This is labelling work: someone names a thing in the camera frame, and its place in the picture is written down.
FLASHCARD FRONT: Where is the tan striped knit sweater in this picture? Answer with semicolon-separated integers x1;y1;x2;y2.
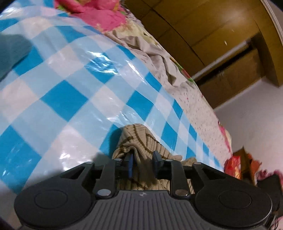
112;124;197;191

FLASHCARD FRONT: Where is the red gold printed bag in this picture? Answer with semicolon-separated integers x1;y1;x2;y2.
224;155;242;180

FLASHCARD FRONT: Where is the brown cardboard box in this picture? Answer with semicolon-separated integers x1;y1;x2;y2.
233;147;262;185

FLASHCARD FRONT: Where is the blue white checkered plastic sheet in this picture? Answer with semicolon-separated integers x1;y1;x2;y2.
1;1;223;224

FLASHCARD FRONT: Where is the brown wooden wardrobe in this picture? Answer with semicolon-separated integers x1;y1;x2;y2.
124;1;282;108

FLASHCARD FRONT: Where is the white floral bed sheet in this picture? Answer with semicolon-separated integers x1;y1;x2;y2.
101;11;232;165

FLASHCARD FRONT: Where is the teal folded garment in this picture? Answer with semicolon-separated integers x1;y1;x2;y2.
1;34;32;80

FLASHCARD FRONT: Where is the pink floral quilt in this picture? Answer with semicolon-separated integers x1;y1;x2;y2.
54;0;126;32

